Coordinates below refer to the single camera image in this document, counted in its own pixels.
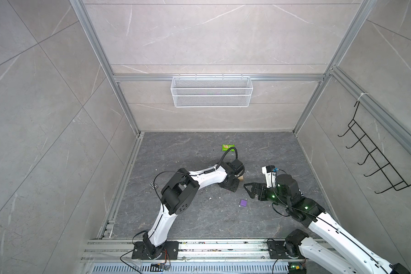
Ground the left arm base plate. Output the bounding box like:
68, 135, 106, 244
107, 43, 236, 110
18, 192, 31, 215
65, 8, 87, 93
131, 241, 180, 260

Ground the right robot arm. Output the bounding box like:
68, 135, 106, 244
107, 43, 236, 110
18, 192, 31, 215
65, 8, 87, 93
244, 172, 409, 274

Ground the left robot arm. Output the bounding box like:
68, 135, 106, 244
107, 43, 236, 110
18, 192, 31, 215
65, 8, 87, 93
139, 146, 245, 259

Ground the white wire mesh basket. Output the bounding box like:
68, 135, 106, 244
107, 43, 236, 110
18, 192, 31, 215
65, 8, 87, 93
171, 76, 253, 108

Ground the black wire hook rack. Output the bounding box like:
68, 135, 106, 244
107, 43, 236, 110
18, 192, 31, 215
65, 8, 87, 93
338, 101, 411, 194

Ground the green snack packet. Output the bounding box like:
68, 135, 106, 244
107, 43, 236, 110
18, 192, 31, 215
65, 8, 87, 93
221, 145, 235, 151

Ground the aluminium mounting rail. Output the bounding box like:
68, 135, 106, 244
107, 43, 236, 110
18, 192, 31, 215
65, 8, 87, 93
79, 239, 334, 274

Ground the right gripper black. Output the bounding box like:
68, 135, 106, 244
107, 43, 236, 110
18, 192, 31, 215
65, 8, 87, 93
244, 182, 291, 210

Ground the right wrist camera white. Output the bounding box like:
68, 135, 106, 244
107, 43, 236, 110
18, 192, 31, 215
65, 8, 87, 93
261, 165, 277, 188

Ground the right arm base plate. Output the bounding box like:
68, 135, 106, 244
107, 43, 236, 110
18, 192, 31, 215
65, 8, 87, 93
266, 239, 304, 259

